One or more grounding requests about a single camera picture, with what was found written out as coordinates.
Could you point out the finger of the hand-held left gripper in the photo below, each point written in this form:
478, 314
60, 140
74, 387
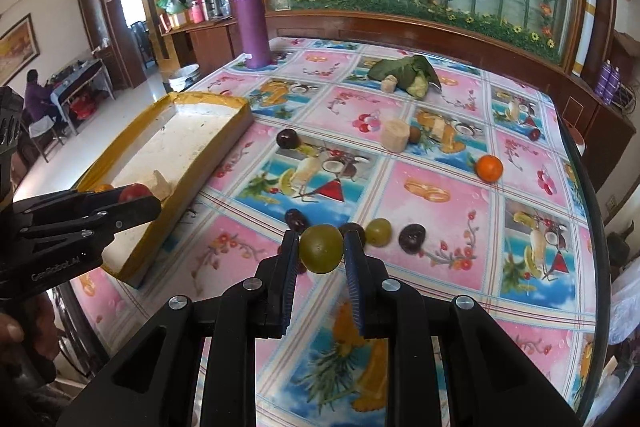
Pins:
130, 213
75, 199

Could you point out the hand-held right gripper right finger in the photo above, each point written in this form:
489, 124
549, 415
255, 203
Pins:
354, 279

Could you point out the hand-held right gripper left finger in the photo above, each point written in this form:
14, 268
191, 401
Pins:
289, 279

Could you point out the red cherry tomato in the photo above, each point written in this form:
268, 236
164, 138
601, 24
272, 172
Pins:
135, 192

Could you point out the matte orange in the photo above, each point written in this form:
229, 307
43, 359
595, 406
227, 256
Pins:
102, 188

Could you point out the peeled banana piece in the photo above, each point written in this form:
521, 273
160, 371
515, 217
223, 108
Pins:
162, 184
393, 134

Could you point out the green grape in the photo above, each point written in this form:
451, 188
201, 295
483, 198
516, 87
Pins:
378, 232
321, 248

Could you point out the dark oblong date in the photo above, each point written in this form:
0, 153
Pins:
354, 227

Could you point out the red jujube date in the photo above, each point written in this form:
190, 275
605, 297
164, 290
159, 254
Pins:
295, 219

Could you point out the dark purple plum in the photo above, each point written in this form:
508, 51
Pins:
288, 139
411, 238

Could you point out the white foam tray yellow tape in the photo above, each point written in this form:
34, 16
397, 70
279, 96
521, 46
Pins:
175, 142

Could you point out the person's left hand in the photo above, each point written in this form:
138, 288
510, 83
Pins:
12, 329

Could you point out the wooden chair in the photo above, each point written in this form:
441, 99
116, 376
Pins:
40, 134

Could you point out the red bag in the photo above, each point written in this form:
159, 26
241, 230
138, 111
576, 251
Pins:
82, 107

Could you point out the grey side table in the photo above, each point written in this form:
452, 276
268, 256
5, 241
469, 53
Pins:
82, 79

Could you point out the white plastic bucket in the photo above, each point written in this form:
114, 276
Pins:
184, 78

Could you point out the small brown longan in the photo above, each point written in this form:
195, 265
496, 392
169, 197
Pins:
414, 134

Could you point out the glossy orange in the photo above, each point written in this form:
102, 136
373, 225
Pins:
489, 168

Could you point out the pale vegetable stem piece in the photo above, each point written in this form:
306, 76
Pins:
389, 83

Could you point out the green plastic bag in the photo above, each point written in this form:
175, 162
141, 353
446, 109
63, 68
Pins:
170, 2

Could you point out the green leafy vegetable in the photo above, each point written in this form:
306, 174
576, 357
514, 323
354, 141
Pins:
405, 69

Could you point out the purple drink bottle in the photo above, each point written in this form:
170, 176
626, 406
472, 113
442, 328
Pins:
251, 24

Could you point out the small dark grape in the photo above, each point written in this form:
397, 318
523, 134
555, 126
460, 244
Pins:
535, 134

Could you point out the framed wall painting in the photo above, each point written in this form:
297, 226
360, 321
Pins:
17, 49

